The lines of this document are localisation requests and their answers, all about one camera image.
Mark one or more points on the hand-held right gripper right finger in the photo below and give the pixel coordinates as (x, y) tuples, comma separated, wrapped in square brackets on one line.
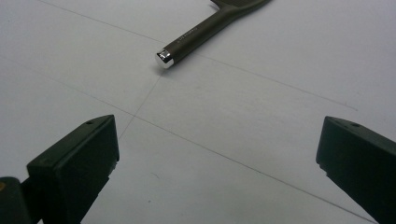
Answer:
[(364, 161)]

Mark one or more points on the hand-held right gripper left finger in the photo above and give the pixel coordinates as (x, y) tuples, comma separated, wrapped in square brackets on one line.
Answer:
[(74, 168)]

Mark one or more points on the white table cover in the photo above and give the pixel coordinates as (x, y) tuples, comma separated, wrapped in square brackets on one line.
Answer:
[(218, 124)]

